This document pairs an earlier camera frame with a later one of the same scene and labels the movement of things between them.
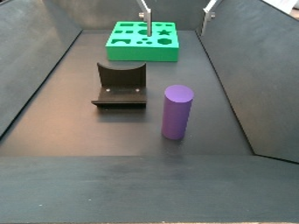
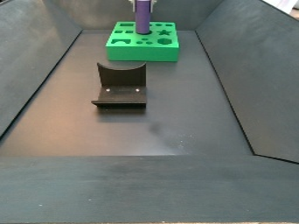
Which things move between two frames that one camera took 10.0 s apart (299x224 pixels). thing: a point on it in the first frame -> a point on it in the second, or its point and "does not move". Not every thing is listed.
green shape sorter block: (129, 45) does not move
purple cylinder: (177, 98) -> (143, 17)
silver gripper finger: (147, 17) -> (133, 5)
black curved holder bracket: (122, 87) does not move
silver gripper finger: (209, 15) -> (151, 5)
